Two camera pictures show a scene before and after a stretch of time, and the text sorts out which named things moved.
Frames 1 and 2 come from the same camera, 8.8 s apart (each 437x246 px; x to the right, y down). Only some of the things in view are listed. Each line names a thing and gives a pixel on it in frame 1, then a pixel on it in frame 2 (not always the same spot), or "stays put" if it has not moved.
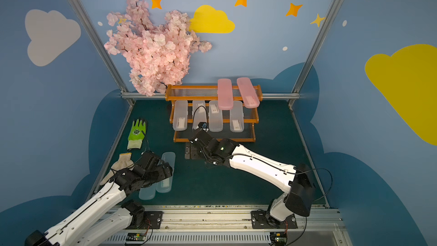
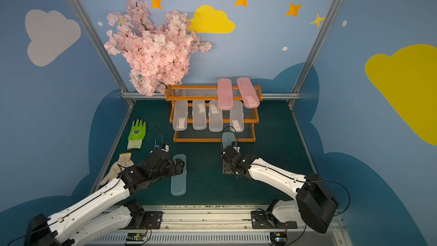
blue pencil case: (148, 193) to (178, 182)
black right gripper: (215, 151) to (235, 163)
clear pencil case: (215, 117) stays put
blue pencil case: (165, 186) to (227, 138)
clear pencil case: (199, 113) stays put
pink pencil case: (225, 95) stays put
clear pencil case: (180, 115) stays put
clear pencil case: (236, 117) stays put
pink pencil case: (250, 95) stays put
